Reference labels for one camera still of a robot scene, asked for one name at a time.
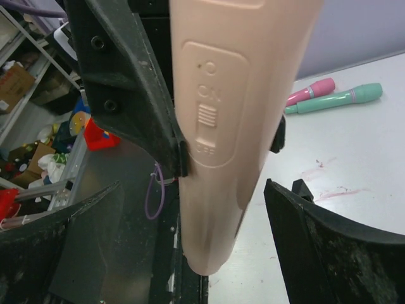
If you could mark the peach toy microphone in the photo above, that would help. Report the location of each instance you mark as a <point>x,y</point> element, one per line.
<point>234,64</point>

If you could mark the pink toy microphone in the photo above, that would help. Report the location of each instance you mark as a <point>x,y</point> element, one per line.
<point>317,89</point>

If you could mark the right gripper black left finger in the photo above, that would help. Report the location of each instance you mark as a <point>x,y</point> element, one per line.
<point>62,257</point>

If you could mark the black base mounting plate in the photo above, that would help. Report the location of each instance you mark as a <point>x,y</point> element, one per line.
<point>148,263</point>

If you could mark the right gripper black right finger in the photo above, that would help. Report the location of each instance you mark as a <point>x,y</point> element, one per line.
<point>327,258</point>

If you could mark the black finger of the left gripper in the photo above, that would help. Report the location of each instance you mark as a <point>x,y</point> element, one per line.
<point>124,85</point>
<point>279,138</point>

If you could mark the red storage bin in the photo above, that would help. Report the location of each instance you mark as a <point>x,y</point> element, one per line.
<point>97,138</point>

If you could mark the green toy microphone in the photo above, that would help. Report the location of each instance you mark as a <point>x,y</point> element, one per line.
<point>361,94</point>

